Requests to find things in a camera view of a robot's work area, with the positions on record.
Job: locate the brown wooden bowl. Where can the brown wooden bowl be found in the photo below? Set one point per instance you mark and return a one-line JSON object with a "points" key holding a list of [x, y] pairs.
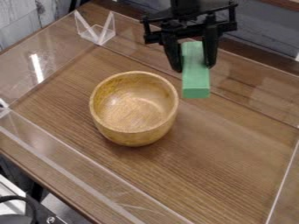
{"points": [[133, 107]]}

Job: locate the green rectangular block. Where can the green rectangular block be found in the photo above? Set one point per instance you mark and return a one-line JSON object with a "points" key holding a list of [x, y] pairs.
{"points": [[194, 73]]}

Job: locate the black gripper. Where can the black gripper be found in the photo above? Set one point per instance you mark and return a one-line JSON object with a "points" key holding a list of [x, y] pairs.
{"points": [[186, 19]]}

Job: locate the clear acrylic corner bracket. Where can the clear acrylic corner bracket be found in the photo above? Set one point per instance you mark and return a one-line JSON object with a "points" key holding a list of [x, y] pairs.
{"points": [[98, 34]]}

